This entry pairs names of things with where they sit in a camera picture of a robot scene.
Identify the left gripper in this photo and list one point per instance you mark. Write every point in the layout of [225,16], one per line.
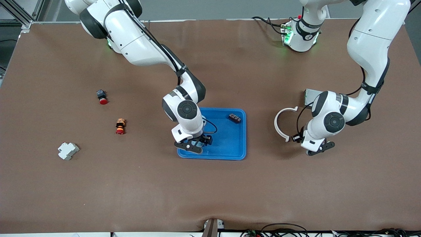
[297,138]

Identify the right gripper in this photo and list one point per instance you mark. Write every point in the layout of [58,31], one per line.
[206,139]

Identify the blue dome bell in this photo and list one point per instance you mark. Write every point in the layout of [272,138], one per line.
[200,143]

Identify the dark brown relay block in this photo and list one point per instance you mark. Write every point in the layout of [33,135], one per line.
[235,118]

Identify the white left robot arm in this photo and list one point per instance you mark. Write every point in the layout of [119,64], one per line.
[371,42]

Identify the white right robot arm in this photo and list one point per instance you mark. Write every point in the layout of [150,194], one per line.
[138,46]

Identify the blue plastic tray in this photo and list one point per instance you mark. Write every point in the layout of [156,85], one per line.
[227,141]

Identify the white curved plastic clamp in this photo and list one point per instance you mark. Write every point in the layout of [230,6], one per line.
[275,123]

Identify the grey metal power supply box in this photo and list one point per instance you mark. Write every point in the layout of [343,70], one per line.
[309,95]

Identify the red yellow push button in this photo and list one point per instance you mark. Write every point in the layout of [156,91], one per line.
[120,126]

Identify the red emergency button black base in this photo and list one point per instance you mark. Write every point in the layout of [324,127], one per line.
[102,97]

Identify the white circuit breaker block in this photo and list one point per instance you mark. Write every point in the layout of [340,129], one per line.
[68,151]

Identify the grey metal table bracket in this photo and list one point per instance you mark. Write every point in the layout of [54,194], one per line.
[212,228]

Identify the aluminium frame profile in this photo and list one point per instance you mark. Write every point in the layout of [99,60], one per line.
[26,24]

